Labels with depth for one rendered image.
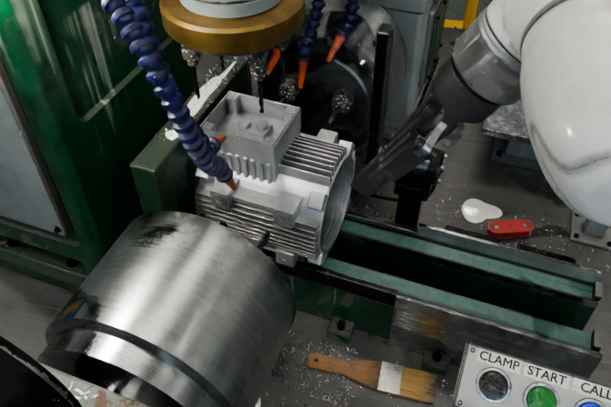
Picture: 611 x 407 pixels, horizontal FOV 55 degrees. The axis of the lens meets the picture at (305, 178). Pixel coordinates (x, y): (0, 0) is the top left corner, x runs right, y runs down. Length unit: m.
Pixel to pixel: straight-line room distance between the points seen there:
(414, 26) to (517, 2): 0.66
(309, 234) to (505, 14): 0.43
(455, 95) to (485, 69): 0.05
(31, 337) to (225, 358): 0.54
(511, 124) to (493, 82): 0.69
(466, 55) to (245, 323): 0.36
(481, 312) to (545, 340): 0.10
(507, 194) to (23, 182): 0.91
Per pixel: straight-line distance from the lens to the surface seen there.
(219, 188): 0.85
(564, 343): 0.92
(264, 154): 0.82
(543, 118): 0.44
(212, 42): 0.70
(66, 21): 0.81
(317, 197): 0.81
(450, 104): 0.62
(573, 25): 0.47
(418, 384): 0.98
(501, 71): 0.59
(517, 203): 1.28
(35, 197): 0.95
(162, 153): 0.82
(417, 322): 0.94
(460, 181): 1.29
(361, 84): 1.02
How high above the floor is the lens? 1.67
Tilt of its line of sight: 43 degrees down
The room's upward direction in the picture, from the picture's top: straight up
